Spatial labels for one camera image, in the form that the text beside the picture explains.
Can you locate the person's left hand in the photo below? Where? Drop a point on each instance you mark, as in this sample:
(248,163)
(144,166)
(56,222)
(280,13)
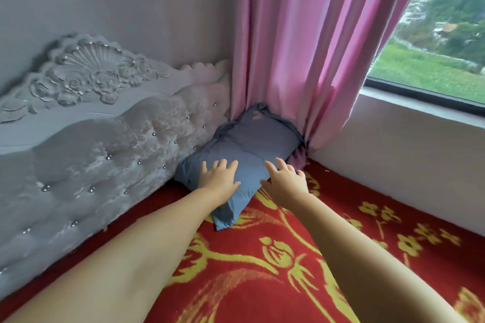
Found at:
(218,182)

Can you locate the person's right hand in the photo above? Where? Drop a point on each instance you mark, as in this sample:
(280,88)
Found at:
(286,186)

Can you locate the person's left thumb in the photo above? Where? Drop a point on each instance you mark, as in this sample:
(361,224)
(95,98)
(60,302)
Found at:
(235,186)

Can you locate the person's left little finger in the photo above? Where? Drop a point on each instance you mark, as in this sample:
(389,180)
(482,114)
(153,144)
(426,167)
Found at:
(204,167)

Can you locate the person's right little finger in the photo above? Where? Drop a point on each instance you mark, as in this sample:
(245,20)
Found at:
(301,174)

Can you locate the person's right thumb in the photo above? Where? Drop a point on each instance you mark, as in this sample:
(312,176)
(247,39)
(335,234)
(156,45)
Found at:
(265,184)

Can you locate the person's right middle finger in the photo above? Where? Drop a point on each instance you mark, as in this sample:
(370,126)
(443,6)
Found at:
(282,164)

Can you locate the person's left middle finger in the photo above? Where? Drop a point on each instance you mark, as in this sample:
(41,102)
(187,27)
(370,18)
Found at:
(222,165)

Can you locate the person's left forearm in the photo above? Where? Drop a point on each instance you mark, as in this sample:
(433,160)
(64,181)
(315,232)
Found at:
(136,258)

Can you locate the person's right forearm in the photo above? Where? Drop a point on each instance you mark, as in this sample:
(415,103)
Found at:
(352,258)

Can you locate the blue-grey pillow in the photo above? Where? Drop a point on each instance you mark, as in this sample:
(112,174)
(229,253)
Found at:
(250,145)

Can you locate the red floral blanket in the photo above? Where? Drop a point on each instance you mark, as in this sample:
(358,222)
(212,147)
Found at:
(261,273)

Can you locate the white carved tufted headboard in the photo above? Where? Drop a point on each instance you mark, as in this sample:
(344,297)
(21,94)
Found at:
(94,137)

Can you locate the pink curtain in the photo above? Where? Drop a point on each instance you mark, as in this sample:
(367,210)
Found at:
(303,42)

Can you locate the window with dark frame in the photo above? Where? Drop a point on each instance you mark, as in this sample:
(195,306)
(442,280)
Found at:
(435,50)

